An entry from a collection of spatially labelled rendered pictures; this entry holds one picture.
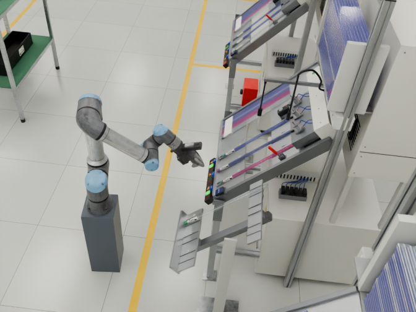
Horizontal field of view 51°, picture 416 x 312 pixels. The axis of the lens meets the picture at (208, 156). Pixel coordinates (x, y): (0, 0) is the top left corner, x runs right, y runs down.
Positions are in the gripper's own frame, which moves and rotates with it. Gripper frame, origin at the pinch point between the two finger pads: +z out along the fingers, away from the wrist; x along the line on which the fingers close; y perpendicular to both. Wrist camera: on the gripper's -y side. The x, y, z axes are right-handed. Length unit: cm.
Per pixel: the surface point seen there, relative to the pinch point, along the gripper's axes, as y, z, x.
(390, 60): -112, -9, 17
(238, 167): -18.0, 9.7, 5.5
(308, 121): -66, 4, 7
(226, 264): -3, 23, 54
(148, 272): 74, 33, 27
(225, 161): -7.3, 9.6, -6.3
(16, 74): 149, -93, -126
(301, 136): -61, 4, 16
